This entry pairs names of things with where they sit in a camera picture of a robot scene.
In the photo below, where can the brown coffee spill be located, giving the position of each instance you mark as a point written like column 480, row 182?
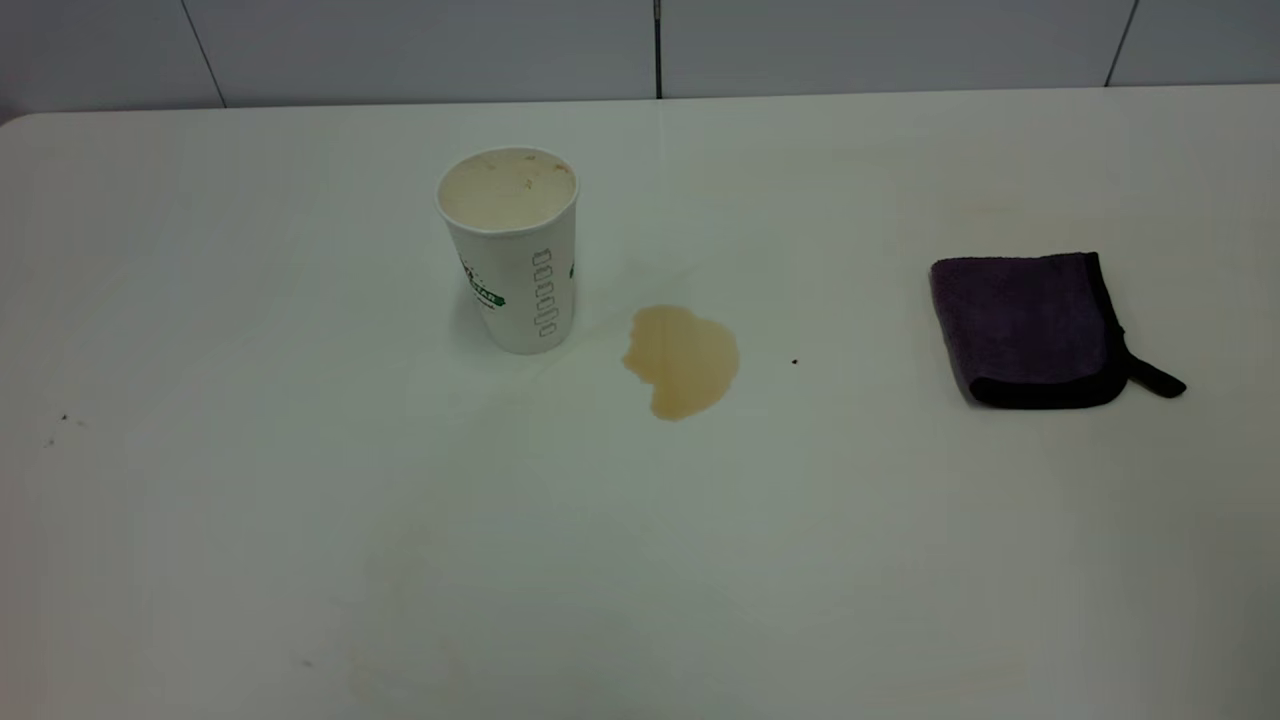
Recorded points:
column 685, row 360

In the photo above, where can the white paper coffee cup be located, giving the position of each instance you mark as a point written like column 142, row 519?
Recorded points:
column 510, row 260

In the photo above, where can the purple cloth with black trim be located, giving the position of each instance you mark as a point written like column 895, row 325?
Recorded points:
column 1020, row 325

